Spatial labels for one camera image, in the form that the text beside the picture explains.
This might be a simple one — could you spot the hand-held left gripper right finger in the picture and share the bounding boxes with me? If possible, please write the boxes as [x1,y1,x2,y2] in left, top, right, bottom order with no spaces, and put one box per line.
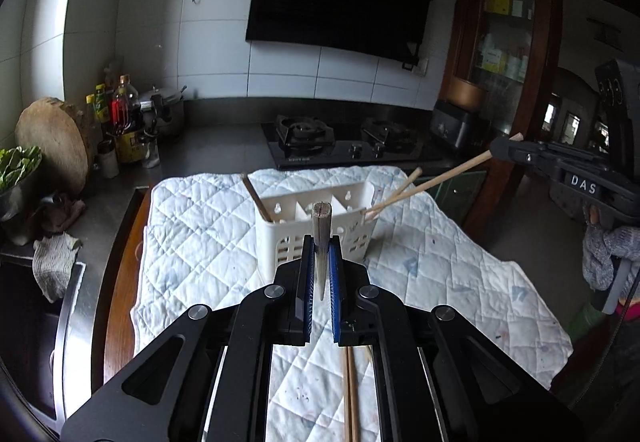
[327,237,585,442]

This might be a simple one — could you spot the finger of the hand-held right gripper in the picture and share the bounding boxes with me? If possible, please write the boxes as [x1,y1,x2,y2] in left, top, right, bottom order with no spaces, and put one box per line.
[489,136,558,178]

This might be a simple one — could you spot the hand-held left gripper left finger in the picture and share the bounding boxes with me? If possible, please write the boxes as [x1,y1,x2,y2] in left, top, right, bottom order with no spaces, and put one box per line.
[60,234,318,442]

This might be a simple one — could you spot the wooden chopstick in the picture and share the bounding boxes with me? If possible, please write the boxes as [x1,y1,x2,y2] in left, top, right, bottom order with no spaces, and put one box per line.
[241,172,274,223]
[377,167,424,210]
[367,132,525,215]
[350,347,361,442]
[310,202,332,303]
[344,347,353,442]

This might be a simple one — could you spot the white plastic utensil holder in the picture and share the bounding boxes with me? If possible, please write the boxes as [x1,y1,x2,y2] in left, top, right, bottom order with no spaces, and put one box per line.
[255,181,378,273]

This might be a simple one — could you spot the person's right hand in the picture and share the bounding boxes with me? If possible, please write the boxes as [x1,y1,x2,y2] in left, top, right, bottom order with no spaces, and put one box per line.
[582,209,640,293]

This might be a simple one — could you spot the green lower cabinet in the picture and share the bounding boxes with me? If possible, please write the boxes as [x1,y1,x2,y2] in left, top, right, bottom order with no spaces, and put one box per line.
[430,169,489,223]

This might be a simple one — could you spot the black countertop appliance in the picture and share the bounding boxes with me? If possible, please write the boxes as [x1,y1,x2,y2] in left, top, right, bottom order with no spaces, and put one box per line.
[431,99,476,149]

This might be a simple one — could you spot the copper pot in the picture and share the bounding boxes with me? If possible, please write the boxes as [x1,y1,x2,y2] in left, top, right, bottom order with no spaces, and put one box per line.
[447,77,488,109]

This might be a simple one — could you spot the wooden glass-door cabinet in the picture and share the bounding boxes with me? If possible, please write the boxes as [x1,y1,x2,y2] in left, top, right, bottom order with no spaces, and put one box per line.
[440,0,563,158]

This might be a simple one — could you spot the white quilted mat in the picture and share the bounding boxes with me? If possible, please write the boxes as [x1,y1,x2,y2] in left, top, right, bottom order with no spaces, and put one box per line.
[131,164,573,442]

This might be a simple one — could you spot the black gas stove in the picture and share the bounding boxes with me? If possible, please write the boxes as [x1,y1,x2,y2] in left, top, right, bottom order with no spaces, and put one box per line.
[260,114,443,170]

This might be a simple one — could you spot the small glass jar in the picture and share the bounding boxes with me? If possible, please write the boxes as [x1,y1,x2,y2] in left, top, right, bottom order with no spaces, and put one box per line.
[140,134,161,169]

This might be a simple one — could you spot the steel pot with lid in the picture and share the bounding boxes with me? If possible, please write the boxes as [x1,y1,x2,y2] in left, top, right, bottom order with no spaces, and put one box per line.
[137,84,188,140]

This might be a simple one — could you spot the yellow label jar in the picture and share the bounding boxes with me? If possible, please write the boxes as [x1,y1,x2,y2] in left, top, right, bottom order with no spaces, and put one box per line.
[115,129,148,165]

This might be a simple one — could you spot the white cup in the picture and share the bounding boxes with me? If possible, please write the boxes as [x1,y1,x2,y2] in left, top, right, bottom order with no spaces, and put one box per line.
[97,142,121,179]

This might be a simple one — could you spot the dark pinkish cloth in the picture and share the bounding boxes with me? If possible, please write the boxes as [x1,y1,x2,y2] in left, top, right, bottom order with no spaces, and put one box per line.
[40,194,87,234]

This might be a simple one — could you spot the red liquid bottle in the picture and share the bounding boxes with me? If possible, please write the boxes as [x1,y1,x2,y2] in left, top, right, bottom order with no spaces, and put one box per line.
[111,74,139,133]

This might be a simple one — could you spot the grey white rag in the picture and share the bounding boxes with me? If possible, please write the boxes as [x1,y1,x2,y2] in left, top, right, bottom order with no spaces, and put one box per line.
[32,232,83,304]

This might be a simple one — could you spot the yellow cap oil bottle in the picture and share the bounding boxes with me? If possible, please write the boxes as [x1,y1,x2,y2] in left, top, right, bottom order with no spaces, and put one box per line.
[82,94,104,158]

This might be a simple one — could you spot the green label bottle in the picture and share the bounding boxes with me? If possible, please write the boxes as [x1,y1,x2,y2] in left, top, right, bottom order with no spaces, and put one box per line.
[95,83,113,124]

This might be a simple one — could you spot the kitchen sink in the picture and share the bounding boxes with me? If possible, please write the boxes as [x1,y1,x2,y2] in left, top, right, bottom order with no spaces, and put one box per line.
[0,252,87,423]

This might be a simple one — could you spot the round wooden cutting board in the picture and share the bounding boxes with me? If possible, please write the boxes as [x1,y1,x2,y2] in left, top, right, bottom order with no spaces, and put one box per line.
[15,97,92,198]

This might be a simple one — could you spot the steel bowl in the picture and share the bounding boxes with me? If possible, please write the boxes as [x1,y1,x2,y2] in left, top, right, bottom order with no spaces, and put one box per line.
[0,182,40,244]

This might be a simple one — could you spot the leafy green vegetables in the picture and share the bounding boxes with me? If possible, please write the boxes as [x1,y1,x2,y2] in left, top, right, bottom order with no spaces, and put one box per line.
[0,146,43,194]

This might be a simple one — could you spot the white wall socket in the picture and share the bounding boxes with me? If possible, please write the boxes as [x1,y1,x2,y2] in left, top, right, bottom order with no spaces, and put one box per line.
[402,56,430,78]

